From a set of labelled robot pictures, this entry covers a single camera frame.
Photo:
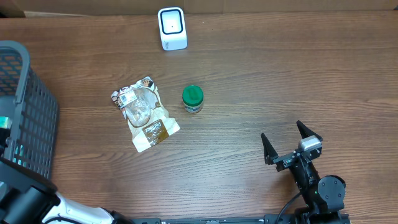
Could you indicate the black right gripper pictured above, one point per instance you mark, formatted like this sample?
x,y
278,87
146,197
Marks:
x,y
285,161

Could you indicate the green lid spice jar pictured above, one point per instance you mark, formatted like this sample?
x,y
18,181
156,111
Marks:
x,y
192,98

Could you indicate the brown white snack pouch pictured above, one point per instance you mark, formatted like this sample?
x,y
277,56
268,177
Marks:
x,y
148,120

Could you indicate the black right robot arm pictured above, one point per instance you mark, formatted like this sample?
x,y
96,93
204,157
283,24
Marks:
x,y
319,199

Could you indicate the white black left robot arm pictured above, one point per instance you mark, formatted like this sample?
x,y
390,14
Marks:
x,y
28,197

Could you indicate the white barcode scanner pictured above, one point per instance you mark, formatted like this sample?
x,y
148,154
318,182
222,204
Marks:
x,y
172,28

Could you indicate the grey plastic mesh basket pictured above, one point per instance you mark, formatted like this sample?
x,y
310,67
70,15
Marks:
x,y
33,109

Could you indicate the teal box in basket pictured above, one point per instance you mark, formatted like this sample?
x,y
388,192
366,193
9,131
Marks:
x,y
5,122

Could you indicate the brown cardboard backdrop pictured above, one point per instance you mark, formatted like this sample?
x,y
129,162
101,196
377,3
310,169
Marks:
x,y
22,8

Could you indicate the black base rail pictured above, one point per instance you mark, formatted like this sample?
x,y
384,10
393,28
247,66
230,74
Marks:
x,y
211,220

